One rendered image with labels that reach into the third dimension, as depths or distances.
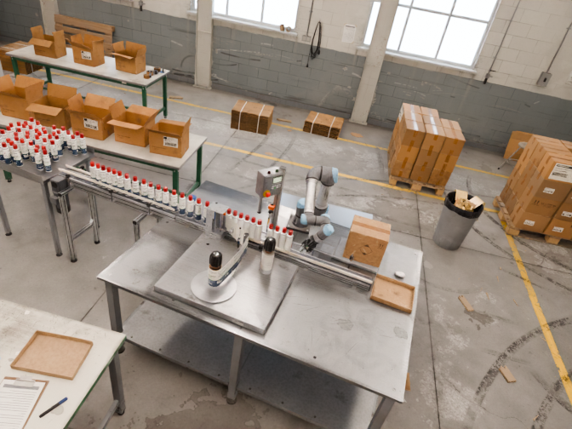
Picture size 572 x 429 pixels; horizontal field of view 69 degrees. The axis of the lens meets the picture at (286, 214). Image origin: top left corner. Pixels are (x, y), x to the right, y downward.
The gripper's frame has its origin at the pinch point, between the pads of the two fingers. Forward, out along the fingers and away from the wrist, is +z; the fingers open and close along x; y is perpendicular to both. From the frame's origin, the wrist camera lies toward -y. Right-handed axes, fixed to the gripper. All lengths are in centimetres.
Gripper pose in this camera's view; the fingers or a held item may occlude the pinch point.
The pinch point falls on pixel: (300, 250)
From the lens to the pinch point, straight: 319.9
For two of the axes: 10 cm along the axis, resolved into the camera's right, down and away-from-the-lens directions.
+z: -5.9, 5.4, 6.0
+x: 7.3, 6.7, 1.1
